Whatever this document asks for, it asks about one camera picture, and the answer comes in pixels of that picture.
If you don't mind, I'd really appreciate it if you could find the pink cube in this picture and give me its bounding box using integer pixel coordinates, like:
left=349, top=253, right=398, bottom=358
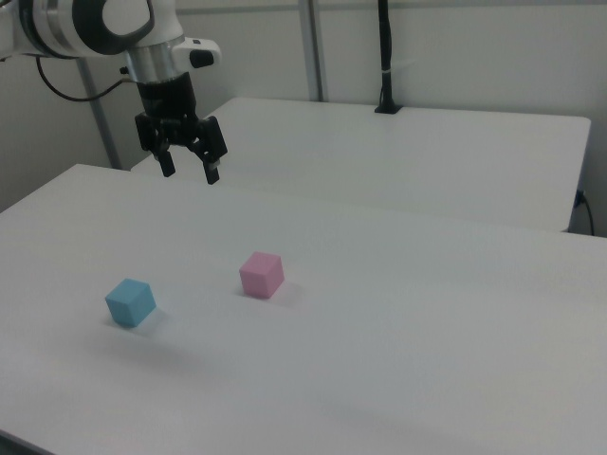
left=238, top=250, right=285, bottom=300

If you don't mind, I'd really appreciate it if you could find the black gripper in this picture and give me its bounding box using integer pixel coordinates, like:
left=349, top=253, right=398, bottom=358
left=134, top=74, right=230, bottom=186

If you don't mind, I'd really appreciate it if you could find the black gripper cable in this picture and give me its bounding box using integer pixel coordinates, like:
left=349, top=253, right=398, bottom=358
left=35, top=55, right=138, bottom=102

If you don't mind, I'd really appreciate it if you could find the black camera pole with clamp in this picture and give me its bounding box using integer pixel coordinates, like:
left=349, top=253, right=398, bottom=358
left=374, top=0, right=404, bottom=116

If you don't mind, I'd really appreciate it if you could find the black power cable with plug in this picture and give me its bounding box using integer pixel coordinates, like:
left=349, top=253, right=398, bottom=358
left=575, top=189, right=597, bottom=236

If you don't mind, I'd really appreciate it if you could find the blue cube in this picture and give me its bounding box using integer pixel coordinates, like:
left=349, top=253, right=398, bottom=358
left=103, top=278, right=157, bottom=329

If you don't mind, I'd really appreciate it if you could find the grey metal frame post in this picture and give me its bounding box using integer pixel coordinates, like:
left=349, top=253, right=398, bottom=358
left=75, top=57, right=122, bottom=170
left=298, top=0, right=329, bottom=102

